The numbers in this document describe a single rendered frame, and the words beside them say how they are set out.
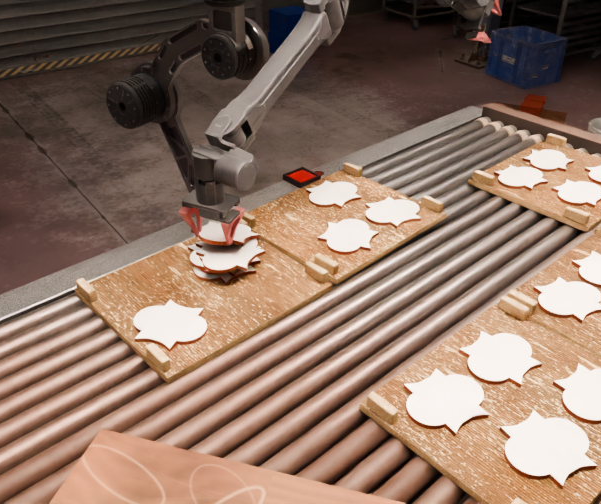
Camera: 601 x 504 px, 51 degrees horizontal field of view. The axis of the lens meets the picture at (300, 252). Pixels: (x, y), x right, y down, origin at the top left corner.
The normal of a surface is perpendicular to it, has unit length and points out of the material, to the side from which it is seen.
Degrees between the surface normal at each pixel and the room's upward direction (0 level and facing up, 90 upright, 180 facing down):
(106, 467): 0
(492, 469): 0
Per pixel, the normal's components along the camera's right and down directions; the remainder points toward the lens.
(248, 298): 0.01, -0.83
